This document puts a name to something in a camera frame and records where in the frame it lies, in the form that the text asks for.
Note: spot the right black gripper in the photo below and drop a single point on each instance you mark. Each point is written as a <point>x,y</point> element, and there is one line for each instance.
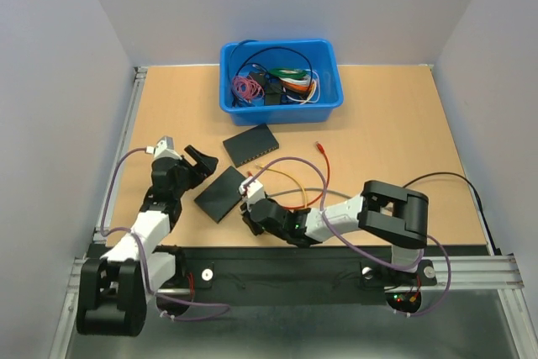
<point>246,208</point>

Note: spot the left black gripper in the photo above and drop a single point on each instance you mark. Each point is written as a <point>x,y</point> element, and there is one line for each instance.
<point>205,166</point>

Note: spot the large black network switch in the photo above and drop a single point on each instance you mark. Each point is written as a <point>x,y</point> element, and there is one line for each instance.
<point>222,195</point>

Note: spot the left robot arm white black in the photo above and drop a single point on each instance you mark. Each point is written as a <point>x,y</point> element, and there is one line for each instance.
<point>115,288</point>

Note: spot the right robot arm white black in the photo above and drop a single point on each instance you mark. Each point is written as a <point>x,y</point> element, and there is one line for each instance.
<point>395,214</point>

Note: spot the blue plastic bin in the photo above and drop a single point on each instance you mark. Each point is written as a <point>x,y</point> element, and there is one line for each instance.
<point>306,69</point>

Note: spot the black adapter in bin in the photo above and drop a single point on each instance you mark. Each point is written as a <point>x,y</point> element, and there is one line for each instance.
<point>272,92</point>

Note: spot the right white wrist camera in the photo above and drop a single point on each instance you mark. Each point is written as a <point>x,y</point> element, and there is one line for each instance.
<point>251,191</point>

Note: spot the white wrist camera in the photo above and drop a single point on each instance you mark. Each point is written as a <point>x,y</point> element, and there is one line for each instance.
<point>164,148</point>
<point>251,191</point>

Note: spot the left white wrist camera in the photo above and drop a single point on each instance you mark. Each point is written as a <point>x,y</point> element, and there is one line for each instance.
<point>164,148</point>

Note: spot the small black network switch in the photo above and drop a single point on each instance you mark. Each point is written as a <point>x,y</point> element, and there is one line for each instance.
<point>250,145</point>

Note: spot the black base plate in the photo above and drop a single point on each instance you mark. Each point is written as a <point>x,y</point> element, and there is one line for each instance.
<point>258,276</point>

